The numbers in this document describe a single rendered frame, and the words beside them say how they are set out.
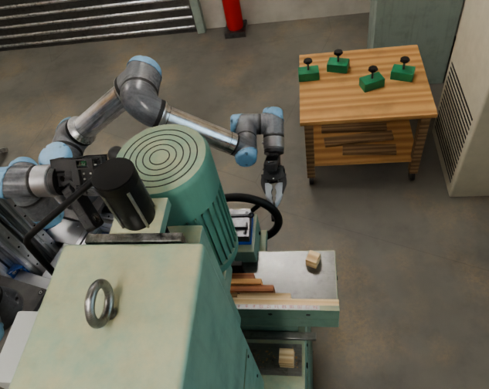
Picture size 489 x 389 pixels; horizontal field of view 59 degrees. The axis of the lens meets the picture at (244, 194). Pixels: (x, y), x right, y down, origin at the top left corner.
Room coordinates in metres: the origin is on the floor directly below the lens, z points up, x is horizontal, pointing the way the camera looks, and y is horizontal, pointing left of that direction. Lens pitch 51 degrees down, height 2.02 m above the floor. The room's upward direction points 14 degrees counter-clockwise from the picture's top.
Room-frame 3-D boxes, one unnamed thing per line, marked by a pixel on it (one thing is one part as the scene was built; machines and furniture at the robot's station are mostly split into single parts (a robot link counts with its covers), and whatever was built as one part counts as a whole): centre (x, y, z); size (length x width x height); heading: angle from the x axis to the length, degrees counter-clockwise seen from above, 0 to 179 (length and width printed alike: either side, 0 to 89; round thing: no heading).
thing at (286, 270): (0.64, 0.08, 0.87); 0.61 x 0.30 x 0.06; 74
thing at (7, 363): (0.27, 0.35, 1.40); 0.10 x 0.06 x 0.16; 164
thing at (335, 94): (1.75, -0.74, 0.32); 0.66 x 0.57 x 0.64; 75
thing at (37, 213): (0.77, 0.51, 1.24); 0.11 x 0.08 x 0.11; 23
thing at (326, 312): (0.50, 0.12, 0.93); 0.60 x 0.02 x 0.06; 74
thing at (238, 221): (0.73, 0.07, 0.99); 0.13 x 0.11 x 0.06; 74
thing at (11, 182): (0.75, 0.50, 1.34); 0.11 x 0.08 x 0.09; 74
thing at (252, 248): (0.73, 0.06, 0.91); 0.15 x 0.14 x 0.09; 74
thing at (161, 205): (0.41, 0.16, 1.54); 0.08 x 0.08 x 0.17; 74
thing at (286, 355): (0.38, 0.00, 0.82); 0.04 x 0.04 x 0.04; 73
